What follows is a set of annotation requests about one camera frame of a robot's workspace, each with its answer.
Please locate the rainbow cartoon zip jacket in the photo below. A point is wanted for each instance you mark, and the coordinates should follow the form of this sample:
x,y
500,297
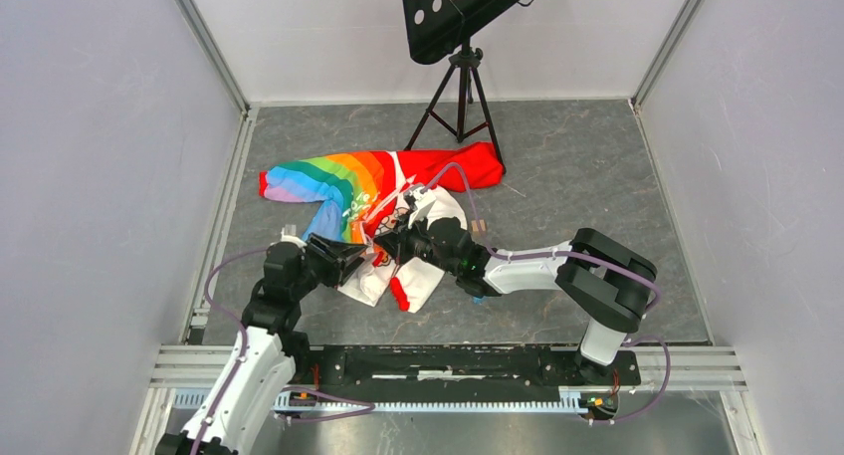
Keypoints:
x,y
360,196

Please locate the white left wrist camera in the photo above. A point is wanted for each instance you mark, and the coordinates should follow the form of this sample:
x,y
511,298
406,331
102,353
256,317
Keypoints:
x,y
290,234

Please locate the small wooden cube block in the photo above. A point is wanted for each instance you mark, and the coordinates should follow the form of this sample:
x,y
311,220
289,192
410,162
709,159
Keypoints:
x,y
479,226

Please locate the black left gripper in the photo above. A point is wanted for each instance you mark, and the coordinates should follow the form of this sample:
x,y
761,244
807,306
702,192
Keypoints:
x,y
335,257

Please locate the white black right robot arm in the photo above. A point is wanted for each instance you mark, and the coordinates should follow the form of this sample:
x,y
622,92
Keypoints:
x,y
614,285

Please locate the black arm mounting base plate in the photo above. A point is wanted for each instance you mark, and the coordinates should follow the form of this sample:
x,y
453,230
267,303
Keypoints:
x,y
459,372

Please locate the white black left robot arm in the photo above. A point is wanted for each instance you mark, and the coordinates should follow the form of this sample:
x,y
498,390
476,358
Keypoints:
x,y
269,352

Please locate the black music stand tripod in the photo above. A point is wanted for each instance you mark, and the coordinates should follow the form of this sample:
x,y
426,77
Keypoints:
x,y
442,29

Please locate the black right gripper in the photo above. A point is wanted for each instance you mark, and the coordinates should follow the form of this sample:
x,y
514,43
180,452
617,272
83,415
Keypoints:
x,y
391,242

